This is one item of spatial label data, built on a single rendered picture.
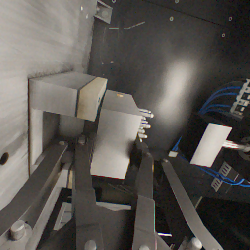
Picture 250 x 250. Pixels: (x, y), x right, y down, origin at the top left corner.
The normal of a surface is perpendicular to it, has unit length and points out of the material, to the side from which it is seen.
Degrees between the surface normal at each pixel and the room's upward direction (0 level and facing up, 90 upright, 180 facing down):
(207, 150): 90
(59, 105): 90
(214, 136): 90
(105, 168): 90
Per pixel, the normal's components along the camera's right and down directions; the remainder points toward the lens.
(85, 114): 0.05, 0.39
